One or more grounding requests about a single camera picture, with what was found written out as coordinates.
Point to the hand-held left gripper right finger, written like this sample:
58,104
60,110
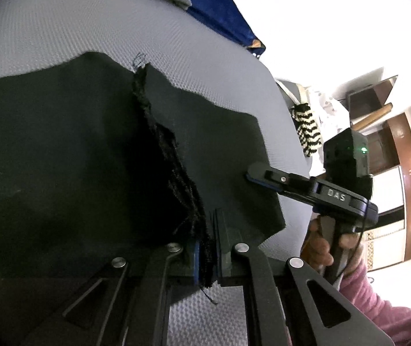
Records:
221,259

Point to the black pants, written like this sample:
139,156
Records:
64,169

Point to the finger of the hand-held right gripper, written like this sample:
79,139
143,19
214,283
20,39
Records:
281,190
274,173

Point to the person's right hand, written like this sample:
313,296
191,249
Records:
317,248

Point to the brown wooden cabinet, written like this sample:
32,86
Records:
369,101

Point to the black and white striped cloth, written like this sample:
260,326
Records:
308,129

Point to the person's right forearm pink sleeve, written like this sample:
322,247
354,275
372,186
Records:
389,317

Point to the white patterned cloth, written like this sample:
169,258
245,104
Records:
329,115

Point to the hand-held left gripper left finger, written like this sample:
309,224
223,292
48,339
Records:
192,263

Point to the blue floral blanket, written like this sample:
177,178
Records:
219,7

